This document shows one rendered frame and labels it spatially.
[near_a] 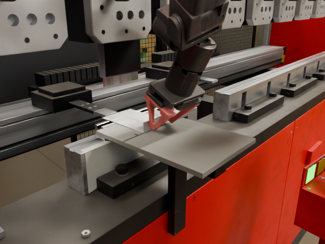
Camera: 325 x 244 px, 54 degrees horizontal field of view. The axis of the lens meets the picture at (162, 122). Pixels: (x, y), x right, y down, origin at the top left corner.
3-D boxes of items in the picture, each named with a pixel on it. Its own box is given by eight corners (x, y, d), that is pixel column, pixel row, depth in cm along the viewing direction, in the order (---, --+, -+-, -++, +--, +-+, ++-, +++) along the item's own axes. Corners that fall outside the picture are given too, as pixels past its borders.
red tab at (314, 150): (309, 165, 145) (312, 151, 143) (305, 164, 146) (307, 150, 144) (319, 154, 156) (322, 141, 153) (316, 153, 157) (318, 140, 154)
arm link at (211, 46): (202, 43, 51) (225, 43, 54) (177, 21, 54) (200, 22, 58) (185, 79, 55) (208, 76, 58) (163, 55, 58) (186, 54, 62)
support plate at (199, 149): (202, 179, 50) (202, 173, 49) (96, 135, 66) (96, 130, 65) (255, 143, 62) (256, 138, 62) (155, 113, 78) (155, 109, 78)
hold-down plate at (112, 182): (113, 200, 64) (112, 187, 63) (96, 190, 68) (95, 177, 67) (199, 150, 85) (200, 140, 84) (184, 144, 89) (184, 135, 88)
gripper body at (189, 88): (145, 90, 60) (158, 56, 55) (180, 80, 67) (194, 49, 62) (169, 112, 57) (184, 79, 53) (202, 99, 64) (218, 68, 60)
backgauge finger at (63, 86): (91, 129, 70) (89, 107, 69) (31, 105, 87) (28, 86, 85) (130, 114, 79) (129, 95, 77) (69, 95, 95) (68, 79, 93)
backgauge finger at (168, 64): (204, 89, 101) (205, 74, 100) (145, 77, 117) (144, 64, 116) (224, 83, 110) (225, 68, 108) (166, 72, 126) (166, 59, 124)
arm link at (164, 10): (178, 24, 46) (225, 2, 48) (138, -13, 52) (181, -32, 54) (179, 80, 56) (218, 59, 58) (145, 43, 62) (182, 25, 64)
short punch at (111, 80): (106, 88, 66) (103, 40, 62) (100, 86, 67) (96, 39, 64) (140, 79, 73) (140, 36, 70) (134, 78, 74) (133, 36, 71)
